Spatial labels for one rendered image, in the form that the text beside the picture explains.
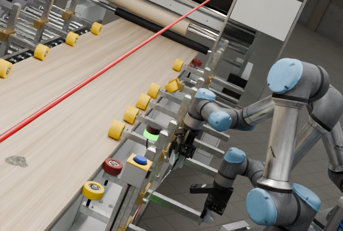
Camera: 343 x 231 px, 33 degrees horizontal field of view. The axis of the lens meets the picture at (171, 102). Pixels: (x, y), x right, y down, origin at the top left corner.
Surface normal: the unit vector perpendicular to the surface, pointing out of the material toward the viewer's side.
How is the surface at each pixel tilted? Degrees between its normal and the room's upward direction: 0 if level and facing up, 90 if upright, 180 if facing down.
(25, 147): 0
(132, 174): 90
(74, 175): 0
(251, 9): 90
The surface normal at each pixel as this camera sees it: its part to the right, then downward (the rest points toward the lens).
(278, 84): -0.75, -0.30
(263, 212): -0.82, 0.00
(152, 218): 0.37, -0.87
